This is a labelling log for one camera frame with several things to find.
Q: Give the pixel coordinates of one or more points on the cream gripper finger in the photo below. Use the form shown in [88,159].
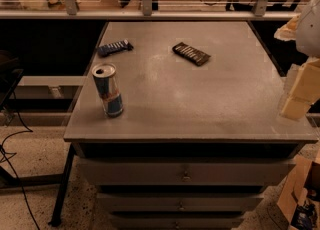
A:
[301,89]
[287,32]

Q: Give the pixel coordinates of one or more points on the dark chocolate rxbar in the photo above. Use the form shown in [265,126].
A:
[193,55]

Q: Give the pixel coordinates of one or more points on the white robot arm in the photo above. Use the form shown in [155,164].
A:
[308,30]

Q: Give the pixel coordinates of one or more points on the red bull can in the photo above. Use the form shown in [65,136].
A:
[104,75]

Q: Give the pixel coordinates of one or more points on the cardboard box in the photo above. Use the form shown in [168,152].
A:
[299,200]

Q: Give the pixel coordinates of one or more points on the grey drawer cabinet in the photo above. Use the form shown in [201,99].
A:
[195,146]

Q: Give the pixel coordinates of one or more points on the blue snack bar wrapper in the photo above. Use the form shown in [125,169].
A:
[115,47]

